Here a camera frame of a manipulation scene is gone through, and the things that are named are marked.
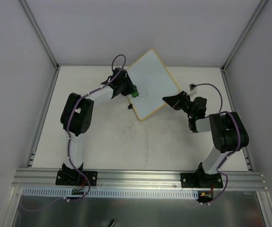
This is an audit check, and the white board with yellow frame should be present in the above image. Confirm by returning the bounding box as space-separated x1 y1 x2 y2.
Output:
127 49 181 121

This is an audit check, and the right aluminium frame post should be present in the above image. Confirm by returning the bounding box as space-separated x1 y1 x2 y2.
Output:
221 0 269 72

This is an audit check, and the left aluminium frame post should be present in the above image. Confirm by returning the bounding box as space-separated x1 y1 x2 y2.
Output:
18 0 59 69

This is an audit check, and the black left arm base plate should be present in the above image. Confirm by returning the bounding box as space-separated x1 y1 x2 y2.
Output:
55 169 98 186

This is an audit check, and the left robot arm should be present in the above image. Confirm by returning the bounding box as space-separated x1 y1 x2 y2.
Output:
61 67 139 184

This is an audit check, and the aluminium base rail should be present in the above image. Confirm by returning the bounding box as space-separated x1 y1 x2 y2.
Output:
12 168 268 191

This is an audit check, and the green whiteboard eraser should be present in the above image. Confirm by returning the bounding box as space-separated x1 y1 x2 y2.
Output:
131 85 139 98

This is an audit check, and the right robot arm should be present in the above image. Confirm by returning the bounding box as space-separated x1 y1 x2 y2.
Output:
162 91 249 188

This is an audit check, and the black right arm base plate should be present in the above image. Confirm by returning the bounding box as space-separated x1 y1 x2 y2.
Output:
180 173 223 189

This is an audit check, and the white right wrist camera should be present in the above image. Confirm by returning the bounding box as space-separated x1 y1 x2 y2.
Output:
189 83 197 96

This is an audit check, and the white slotted cable duct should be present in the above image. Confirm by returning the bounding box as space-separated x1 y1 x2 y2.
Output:
22 187 199 200

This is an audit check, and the aluminium frame post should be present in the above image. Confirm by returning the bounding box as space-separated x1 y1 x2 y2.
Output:
221 0 269 72
18 0 59 69

